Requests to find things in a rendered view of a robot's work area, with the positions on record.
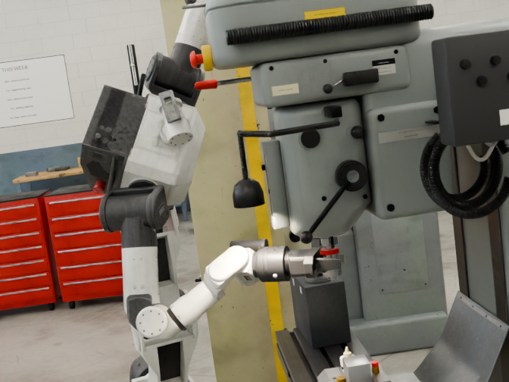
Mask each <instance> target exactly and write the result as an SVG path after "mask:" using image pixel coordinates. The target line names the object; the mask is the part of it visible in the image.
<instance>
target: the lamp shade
mask: <svg viewBox="0 0 509 382"><path fill-rule="evenodd" d="M233 204H234V208H252V207H256V206H259V205H263V204H265V201H264V191H263V190H262V188H261V185H260V184H259V182H257V181H256V180H254V179H250V178H248V179H242V180H240V181H239V182H238V183H237V184H236V185H235V186H234V189H233Z"/></svg>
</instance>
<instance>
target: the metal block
mask: <svg viewBox="0 0 509 382"><path fill-rule="evenodd" d="M342 363H343V369H344V373H345V376H346V377H347V379H348V381H349V382H373V381H372V374H371V367H370V363H369V361H368V360H367V358H366V356H365V355H364V354H363V355H354V356H349V357H344V358H342Z"/></svg>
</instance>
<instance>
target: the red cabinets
mask: <svg viewBox="0 0 509 382"><path fill-rule="evenodd" d="M104 195H105V194H103V193H97V192H95V191H93V190H91V189H90V188H89V184H83V185H76V186H66V187H61V188H59V189H57V190H55V191H53V192H51V193H50V189H41V190H35V191H29V192H24V193H14V194H8V195H2V196H0V311H1V310H6V309H12V308H21V307H27V306H32V305H42V304H47V303H48V307H49V310H50V311H53V310H55V304H54V302H57V301H58V299H61V298H62V301H63V302H69V306H70V309H72V308H75V305H76V304H75V301H77V300H84V299H95V298H102V297H109V296H121V295H123V268H122V247H121V233H120V231H115V232H113V233H106V232H105V231H104V229H103V228H102V225H101V222H100V219H99V206H100V203H101V199H102V198H103V196H104Z"/></svg>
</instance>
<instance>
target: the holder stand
mask: <svg viewBox="0 0 509 382"><path fill-rule="evenodd" d="M290 282H291V288H292V299H293V305H294V311H295V323H296V327H297V328H298V329H299V330H300V332H301V334H302V335H303V336H304V338H305V339H306V340H307V341H308V343H309V344H310V345H311V347H312V348H313V349H315V348H320V347H324V346H331V345H336V344H340V343H347V342H351V332H350V325H349V319H348V307H347V300H346V294H345V282H344V280H342V279H341V278H340V277H338V279H337V280H328V278H327V277H324V276H323V272H322V271H321V272H320V273H319V274H318V275H317V277H316V278H306V277H291V279H290Z"/></svg>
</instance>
